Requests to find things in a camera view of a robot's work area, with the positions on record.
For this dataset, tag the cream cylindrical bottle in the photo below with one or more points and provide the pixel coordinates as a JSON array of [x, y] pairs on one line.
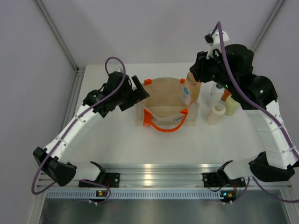
[[216, 112]]

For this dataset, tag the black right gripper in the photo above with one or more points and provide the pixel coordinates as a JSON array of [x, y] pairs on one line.
[[199, 69]]

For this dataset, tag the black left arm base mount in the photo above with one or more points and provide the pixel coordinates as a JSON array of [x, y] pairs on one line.
[[110, 180]]

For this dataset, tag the amber bottle pink cap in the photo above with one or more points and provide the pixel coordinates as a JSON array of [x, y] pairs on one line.
[[189, 90]]

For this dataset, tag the left aluminium frame post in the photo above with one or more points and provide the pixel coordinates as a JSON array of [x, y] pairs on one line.
[[54, 30]]

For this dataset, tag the right aluminium frame post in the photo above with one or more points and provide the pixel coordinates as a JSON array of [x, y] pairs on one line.
[[270, 19]]

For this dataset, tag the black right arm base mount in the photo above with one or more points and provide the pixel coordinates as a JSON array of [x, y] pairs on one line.
[[214, 180]]

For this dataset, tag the white square bottle black cap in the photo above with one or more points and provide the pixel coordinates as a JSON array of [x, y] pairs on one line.
[[215, 94]]

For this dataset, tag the beige canvas bag orange handles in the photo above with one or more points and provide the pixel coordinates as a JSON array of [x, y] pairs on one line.
[[164, 109]]

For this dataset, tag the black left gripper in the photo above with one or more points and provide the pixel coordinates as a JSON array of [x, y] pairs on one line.
[[138, 94]]

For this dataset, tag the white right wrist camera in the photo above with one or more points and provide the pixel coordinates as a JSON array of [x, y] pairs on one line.
[[216, 44]]

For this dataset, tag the slotted grey cable duct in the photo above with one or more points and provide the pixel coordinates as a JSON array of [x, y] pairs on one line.
[[136, 194]]

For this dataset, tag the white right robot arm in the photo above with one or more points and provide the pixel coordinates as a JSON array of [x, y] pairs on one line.
[[259, 100]]

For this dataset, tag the aluminium frame post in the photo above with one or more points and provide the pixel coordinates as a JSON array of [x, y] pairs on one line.
[[54, 30], [270, 19]]

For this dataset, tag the green pump lotion bottle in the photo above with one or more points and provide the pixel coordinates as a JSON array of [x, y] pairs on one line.
[[231, 106]]

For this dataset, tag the orange bottle blue spray top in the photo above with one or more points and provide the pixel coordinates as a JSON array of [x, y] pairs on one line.
[[225, 95]]

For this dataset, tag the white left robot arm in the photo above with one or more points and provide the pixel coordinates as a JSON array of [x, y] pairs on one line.
[[55, 157]]

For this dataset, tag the aluminium rail base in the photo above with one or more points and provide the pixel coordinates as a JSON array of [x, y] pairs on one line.
[[157, 176]]

